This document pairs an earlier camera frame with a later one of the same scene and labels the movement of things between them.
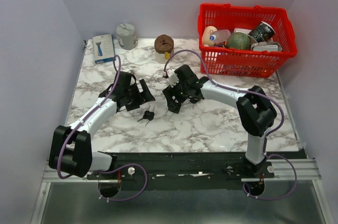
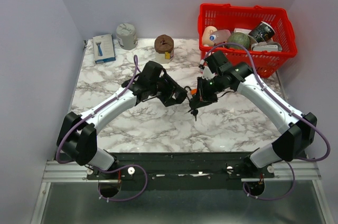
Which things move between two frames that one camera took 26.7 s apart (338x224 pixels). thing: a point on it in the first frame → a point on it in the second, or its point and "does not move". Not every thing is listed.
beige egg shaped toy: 206,39 does not move
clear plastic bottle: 220,36 does not move
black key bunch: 148,115 → 194,112
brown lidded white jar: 163,46 does not move
